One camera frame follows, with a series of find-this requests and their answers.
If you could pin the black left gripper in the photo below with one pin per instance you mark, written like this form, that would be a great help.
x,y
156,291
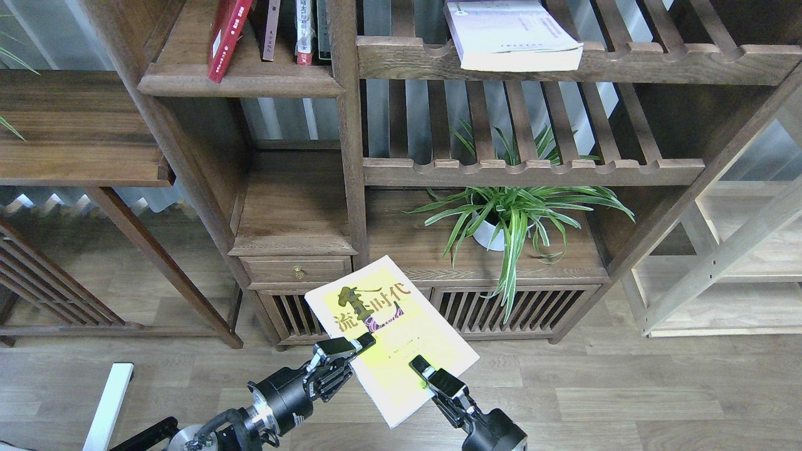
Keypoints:
x,y
285,399

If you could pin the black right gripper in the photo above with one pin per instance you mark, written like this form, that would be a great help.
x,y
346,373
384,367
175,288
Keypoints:
x,y
485,431

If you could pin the yellow-green cover book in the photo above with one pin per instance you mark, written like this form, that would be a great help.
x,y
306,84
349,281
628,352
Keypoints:
x,y
381,300

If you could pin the white lavender paperback book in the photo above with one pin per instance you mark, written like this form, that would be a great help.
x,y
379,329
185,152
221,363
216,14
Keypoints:
x,y
510,36

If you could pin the red paperback book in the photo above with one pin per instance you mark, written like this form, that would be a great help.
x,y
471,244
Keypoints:
x,y
229,21

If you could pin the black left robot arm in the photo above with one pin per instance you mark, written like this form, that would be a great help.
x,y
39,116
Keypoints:
x,y
226,431

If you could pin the white plant pot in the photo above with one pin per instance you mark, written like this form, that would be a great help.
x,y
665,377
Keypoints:
x,y
487,236

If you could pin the green spider plant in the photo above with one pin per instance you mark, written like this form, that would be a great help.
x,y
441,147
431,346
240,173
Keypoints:
x,y
517,215

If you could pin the dark wooden bookshelf cabinet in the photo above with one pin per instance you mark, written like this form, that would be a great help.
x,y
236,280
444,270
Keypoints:
x,y
310,166

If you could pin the dark upright book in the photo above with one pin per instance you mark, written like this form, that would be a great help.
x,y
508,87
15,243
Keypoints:
x,y
322,29

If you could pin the white red upright book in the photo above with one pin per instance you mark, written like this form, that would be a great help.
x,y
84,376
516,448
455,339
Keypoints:
x,y
304,32

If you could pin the dark slatted wooden rack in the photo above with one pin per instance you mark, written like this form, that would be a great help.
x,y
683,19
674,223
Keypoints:
x,y
36,279

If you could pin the green leaves at left edge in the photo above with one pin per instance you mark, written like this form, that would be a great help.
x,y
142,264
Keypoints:
x,y
15,78

